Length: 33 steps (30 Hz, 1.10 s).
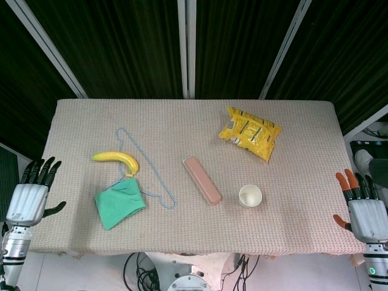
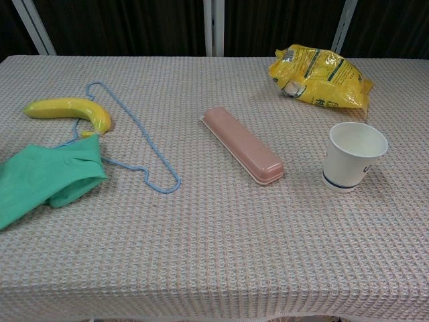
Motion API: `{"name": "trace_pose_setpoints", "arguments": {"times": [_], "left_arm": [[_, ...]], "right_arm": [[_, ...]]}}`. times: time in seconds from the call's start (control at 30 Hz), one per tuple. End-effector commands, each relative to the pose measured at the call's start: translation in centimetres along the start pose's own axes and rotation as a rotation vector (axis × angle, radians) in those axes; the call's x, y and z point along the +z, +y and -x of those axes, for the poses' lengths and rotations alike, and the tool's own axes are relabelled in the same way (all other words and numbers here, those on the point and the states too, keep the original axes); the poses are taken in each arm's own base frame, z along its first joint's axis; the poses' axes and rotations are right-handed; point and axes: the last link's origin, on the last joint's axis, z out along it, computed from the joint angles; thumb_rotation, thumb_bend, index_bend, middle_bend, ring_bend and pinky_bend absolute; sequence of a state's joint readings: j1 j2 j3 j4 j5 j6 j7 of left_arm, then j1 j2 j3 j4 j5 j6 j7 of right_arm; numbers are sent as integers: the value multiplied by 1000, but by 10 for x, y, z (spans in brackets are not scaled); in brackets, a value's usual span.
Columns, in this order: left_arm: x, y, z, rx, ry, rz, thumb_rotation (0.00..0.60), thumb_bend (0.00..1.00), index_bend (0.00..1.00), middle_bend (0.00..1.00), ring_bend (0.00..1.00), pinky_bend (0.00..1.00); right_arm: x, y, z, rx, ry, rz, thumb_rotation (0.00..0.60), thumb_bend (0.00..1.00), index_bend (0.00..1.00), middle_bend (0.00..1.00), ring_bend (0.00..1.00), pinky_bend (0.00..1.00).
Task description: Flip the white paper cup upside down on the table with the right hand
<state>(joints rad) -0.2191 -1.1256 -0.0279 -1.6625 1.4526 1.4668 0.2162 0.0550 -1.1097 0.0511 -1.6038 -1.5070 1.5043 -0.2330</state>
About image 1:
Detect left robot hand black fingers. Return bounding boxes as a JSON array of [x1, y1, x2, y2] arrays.
[[5, 156, 67, 227]]

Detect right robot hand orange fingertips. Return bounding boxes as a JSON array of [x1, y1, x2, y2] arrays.
[[332, 169, 388, 243]]

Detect white paper cup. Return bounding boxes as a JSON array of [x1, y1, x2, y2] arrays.
[[238, 184, 263, 209]]

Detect white shoe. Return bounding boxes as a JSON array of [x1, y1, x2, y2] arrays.
[[354, 149, 377, 176]]

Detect black equipment box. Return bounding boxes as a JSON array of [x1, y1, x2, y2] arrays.
[[349, 138, 388, 170]]

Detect green cloth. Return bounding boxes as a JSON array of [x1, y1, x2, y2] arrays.
[[94, 178, 147, 231]]

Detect yellow banana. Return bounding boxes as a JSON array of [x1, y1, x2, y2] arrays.
[[92, 150, 140, 178]]

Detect dark green curtain panel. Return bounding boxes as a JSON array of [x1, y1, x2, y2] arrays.
[[25, 0, 189, 99], [193, 0, 301, 99], [0, 0, 80, 151], [266, 0, 388, 136]]

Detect light blue clothes hanger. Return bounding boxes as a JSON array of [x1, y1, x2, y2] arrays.
[[116, 127, 178, 210]]

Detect yellow snack bag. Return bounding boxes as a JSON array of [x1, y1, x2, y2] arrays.
[[218, 106, 282, 164]]

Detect beige woven tablecloth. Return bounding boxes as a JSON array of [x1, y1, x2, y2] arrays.
[[30, 98, 367, 261]]

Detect pink oblong plastic case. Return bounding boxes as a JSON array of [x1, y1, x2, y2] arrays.
[[182, 156, 222, 206]]

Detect grey robot torso base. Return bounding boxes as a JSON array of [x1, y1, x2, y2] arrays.
[[167, 273, 213, 291]]

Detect white metal frame post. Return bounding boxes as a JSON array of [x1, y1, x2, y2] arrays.
[[177, 0, 197, 99], [344, 104, 388, 137], [11, 0, 89, 99], [259, 0, 313, 99]]

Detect black cable bundle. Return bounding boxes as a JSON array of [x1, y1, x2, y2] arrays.
[[220, 253, 262, 291], [122, 252, 163, 291]]

